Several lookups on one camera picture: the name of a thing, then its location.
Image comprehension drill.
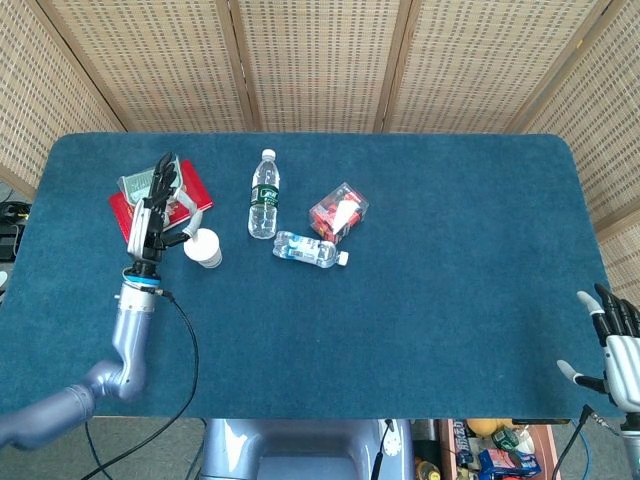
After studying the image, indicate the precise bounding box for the clear green plastic packet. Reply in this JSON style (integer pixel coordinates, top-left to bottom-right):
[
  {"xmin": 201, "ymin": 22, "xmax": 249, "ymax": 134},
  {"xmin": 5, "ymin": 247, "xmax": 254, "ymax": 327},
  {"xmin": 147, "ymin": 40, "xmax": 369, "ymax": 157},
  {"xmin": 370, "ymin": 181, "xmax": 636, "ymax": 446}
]
[{"xmin": 117, "ymin": 167, "xmax": 181, "ymax": 206}]

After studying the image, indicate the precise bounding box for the pink storage crate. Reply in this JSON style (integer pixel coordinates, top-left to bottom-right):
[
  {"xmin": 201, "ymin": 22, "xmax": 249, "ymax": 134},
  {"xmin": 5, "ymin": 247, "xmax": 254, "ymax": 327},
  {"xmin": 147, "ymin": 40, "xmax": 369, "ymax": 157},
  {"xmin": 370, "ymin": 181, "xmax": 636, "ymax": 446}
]
[{"xmin": 438, "ymin": 418, "xmax": 562, "ymax": 480}]

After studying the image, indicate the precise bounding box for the clear plastic strip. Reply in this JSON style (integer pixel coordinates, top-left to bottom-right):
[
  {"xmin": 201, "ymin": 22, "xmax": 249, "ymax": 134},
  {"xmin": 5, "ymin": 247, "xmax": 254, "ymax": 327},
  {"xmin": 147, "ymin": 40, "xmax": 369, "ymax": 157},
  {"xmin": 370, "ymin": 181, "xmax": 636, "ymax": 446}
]
[{"xmin": 171, "ymin": 185, "xmax": 205, "ymax": 232}]

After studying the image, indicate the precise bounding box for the yellow round fruit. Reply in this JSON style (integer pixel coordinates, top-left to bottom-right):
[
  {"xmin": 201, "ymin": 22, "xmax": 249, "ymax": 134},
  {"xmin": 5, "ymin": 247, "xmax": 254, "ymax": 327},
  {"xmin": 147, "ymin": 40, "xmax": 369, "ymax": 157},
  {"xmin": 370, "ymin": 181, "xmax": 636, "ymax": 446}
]
[{"xmin": 466, "ymin": 419, "xmax": 512, "ymax": 440}]

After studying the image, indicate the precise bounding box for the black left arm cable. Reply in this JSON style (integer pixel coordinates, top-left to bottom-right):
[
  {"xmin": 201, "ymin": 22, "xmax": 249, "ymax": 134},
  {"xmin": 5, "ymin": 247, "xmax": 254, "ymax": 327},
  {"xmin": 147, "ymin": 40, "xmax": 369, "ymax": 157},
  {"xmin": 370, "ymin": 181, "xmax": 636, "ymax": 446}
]
[{"xmin": 82, "ymin": 287, "xmax": 200, "ymax": 480}]

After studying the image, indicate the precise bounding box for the woven rattan screen panel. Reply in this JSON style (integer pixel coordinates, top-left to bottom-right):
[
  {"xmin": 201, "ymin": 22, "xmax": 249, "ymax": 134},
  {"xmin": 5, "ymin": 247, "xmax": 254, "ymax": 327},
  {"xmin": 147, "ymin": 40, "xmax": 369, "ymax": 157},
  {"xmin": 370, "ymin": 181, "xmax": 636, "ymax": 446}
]
[
  {"xmin": 0, "ymin": 0, "xmax": 126, "ymax": 189},
  {"xmin": 37, "ymin": 0, "xmax": 261, "ymax": 134},
  {"xmin": 382, "ymin": 0, "xmax": 614, "ymax": 135},
  {"xmin": 217, "ymin": 0, "xmax": 414, "ymax": 134},
  {"xmin": 519, "ymin": 0, "xmax": 640, "ymax": 306}
]

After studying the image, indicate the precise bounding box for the red hardcover book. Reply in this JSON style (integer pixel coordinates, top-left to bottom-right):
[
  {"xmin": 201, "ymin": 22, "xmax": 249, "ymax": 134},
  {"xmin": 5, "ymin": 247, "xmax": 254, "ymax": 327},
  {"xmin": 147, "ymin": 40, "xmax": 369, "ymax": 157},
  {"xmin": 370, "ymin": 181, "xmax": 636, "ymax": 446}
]
[{"xmin": 108, "ymin": 159, "xmax": 215, "ymax": 245}]

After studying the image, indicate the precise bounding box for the blue label water bottle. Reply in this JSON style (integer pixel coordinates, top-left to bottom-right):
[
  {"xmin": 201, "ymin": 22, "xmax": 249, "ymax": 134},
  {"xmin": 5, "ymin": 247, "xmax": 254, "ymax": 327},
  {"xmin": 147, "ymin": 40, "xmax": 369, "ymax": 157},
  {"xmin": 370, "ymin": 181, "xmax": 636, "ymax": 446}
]
[{"xmin": 272, "ymin": 230, "xmax": 350, "ymax": 271}]

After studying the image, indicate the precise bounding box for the white paper cup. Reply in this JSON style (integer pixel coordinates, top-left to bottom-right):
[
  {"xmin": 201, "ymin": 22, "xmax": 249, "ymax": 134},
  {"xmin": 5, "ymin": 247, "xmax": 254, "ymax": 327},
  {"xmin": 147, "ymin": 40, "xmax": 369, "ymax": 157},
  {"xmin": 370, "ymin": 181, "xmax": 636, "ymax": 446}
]
[{"xmin": 183, "ymin": 227, "xmax": 223, "ymax": 270}]

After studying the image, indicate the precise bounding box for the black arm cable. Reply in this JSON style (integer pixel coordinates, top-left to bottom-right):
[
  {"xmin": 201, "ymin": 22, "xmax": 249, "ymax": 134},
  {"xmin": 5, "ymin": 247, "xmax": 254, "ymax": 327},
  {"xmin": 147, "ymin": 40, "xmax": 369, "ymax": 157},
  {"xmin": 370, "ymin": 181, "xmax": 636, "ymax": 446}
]
[
  {"xmin": 82, "ymin": 287, "xmax": 200, "ymax": 480},
  {"xmin": 551, "ymin": 404, "xmax": 622, "ymax": 480}
]

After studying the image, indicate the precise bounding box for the blue snack packet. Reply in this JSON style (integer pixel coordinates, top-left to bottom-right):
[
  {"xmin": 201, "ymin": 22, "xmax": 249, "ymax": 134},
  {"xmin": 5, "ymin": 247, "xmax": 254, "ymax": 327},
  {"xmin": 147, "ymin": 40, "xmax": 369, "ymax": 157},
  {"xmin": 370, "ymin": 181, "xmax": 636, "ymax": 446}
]
[{"xmin": 478, "ymin": 447, "xmax": 543, "ymax": 477}]

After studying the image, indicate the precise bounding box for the black floor equipment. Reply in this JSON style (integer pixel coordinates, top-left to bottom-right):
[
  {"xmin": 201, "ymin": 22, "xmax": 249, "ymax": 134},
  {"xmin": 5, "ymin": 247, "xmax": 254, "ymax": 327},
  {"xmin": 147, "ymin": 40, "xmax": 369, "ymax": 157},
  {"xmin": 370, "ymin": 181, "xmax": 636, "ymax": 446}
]
[{"xmin": 0, "ymin": 198, "xmax": 32, "ymax": 262}]

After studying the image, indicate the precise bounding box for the green label water bottle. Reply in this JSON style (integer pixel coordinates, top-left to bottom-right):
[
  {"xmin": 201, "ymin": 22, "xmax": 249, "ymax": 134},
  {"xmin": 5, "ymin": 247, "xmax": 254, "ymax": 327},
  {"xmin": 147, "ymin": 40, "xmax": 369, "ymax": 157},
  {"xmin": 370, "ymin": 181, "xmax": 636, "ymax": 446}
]
[{"xmin": 247, "ymin": 148, "xmax": 280, "ymax": 240}]

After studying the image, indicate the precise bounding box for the black torso cable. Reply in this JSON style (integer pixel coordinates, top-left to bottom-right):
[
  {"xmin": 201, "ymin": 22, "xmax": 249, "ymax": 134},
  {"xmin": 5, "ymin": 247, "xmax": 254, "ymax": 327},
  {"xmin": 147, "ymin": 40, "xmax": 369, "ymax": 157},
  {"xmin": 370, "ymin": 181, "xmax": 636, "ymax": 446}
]
[{"xmin": 370, "ymin": 418, "xmax": 397, "ymax": 480}]

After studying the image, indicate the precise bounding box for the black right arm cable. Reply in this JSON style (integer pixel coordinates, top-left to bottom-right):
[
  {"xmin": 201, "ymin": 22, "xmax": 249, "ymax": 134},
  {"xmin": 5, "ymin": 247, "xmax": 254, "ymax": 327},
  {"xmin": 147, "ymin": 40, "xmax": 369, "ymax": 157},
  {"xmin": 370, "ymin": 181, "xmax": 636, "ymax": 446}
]
[{"xmin": 551, "ymin": 404, "xmax": 622, "ymax": 480}]

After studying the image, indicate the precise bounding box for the silver blue robot torso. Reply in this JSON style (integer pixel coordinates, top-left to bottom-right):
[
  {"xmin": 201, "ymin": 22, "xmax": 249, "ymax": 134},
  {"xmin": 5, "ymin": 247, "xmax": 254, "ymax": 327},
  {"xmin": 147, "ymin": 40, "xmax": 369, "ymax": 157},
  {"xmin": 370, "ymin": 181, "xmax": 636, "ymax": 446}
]
[{"xmin": 197, "ymin": 418, "xmax": 416, "ymax": 480}]

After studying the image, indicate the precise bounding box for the clear box with red items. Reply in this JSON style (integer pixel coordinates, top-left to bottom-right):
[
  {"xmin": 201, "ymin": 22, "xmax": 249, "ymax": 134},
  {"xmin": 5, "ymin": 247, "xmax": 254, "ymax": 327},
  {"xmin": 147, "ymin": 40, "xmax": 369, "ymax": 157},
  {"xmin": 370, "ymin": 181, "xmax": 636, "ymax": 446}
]
[{"xmin": 308, "ymin": 181, "xmax": 371, "ymax": 246}]

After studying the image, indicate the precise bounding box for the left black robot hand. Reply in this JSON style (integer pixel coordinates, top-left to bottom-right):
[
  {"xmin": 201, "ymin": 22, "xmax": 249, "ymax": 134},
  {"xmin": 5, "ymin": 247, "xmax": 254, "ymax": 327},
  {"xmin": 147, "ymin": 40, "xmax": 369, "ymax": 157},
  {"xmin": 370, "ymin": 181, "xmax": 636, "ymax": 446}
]
[{"xmin": 126, "ymin": 151, "xmax": 197, "ymax": 264}]

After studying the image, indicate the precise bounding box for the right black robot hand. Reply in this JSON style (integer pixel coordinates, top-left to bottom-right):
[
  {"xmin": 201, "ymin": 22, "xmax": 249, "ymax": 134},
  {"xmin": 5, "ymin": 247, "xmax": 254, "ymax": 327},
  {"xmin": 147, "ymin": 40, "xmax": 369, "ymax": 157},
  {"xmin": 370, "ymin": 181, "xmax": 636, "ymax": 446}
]
[{"xmin": 556, "ymin": 283, "xmax": 640, "ymax": 416}]

